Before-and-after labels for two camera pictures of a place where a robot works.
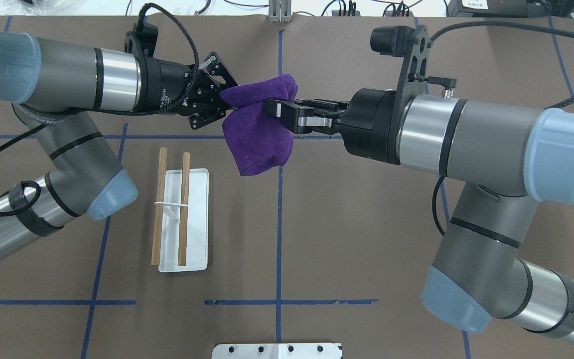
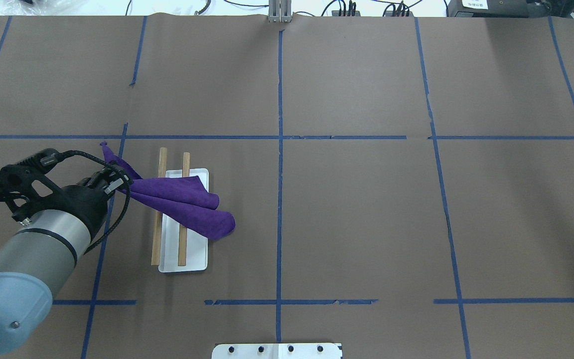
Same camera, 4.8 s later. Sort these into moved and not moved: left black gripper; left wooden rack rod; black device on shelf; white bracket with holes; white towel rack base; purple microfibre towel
Moved: purple microfibre towel; left black gripper
Not moved: white towel rack base; black device on shelf; left wooden rack rod; white bracket with holes
